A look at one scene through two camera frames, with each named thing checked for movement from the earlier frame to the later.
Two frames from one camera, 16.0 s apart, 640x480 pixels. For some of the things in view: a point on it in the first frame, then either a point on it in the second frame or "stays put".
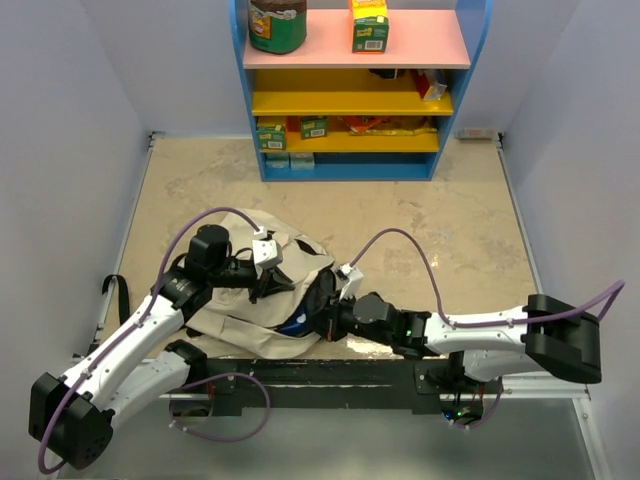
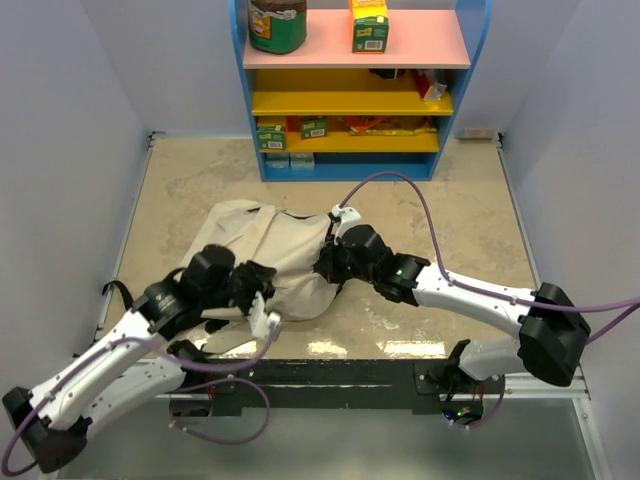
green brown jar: x=277 y=26 stays put
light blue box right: x=302 y=161 stays put
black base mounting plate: x=328 y=385 stays put
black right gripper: x=327 y=320 -> x=327 y=265
